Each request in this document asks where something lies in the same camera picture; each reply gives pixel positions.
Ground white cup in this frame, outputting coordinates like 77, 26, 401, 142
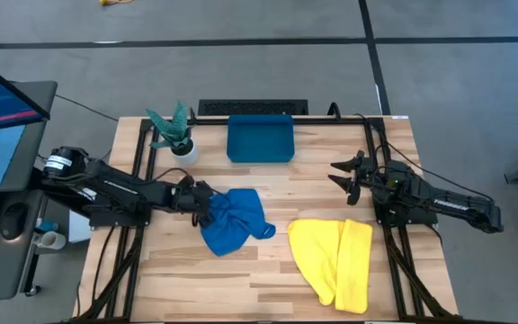
32, 229, 67, 251

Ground black computer mouse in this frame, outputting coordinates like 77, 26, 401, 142
0, 202, 30, 241

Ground black metal table frame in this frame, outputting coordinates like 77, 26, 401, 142
72, 114, 458, 324

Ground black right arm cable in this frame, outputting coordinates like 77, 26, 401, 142
353, 113, 496, 203

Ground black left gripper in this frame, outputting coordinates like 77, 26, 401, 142
168, 174, 219, 229

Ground green plant in white pot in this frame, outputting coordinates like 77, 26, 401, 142
145, 100, 201, 167

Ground blue plastic basket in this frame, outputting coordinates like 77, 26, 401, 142
226, 113, 296, 165

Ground black keyboard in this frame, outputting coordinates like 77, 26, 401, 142
197, 98, 309, 117

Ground blue microfiber towel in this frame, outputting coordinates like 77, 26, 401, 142
199, 187, 277, 257

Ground yellow microfiber towel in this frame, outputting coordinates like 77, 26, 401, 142
287, 218, 374, 315

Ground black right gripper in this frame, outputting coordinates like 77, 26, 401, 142
326, 149, 380, 207

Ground teal bottle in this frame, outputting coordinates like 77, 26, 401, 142
36, 218, 60, 234

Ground black left camera cable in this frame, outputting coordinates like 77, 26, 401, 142
150, 167, 195, 184

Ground white box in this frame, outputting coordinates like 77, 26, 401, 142
67, 187, 98, 244

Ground thin black floor cable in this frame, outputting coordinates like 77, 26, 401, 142
54, 93, 121, 123

